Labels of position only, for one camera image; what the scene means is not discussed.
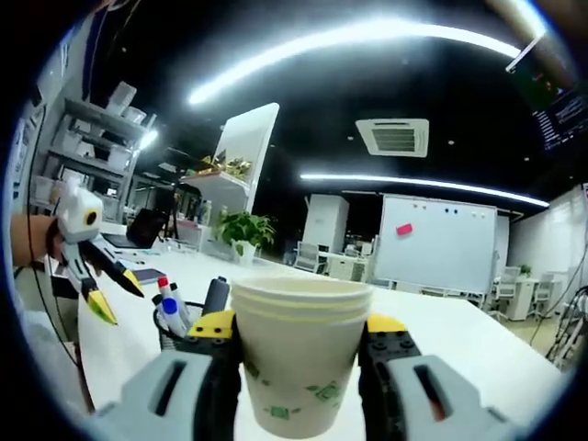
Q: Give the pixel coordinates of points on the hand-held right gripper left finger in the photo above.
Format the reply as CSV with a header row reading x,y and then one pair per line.
x,y
156,399

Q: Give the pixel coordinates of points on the pink whiteboard eraser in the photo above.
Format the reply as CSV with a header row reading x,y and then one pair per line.
x,y
404,229

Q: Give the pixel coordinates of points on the black mesh pen holder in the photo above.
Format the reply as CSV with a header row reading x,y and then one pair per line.
x,y
172,337

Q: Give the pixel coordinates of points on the blue whiteboard marker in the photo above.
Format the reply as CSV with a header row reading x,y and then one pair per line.
x,y
171,307

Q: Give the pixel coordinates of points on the black open laptop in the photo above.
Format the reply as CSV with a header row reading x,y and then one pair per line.
x,y
144,227

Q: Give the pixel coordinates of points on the grey metal storage rack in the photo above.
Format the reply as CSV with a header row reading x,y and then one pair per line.
x,y
92,147

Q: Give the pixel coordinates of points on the gold ornaments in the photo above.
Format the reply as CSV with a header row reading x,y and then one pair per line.
x,y
227,164

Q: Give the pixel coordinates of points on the white tall cabinet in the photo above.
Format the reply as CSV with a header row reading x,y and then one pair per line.
x,y
326,220

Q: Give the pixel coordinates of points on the white office desk cluster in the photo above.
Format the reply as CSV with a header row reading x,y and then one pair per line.
x,y
335,264
528,289

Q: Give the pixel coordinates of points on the person's left hand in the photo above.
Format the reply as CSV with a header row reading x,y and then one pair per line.
x,y
54,243

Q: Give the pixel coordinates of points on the smartphone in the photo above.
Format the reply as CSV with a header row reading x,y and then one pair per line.
x,y
148,274

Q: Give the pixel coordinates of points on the wall mounted dark monitor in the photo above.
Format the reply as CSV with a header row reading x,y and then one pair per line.
x,y
551,92

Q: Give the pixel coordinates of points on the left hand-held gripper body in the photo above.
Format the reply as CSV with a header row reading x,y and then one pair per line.
x,y
80,213

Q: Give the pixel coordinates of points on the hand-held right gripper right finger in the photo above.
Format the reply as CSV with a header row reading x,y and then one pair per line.
x,y
427,404

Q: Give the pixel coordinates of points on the whiteboard on stand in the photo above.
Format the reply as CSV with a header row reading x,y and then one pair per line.
x,y
436,243

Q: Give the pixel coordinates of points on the white black storage box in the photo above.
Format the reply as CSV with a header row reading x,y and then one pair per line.
x,y
64,282

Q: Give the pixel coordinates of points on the black tripod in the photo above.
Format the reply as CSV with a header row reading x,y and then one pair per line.
x,y
177,206

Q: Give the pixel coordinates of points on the ceiling air conditioner vent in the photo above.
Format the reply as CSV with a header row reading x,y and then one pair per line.
x,y
392,138

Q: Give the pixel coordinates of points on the small white tube light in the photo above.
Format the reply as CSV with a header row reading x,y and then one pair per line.
x,y
148,139

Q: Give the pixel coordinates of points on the potted green plant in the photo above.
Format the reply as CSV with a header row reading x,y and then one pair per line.
x,y
243,229

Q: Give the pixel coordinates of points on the white curved display stand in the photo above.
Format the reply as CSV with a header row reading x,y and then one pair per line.
x,y
248,138

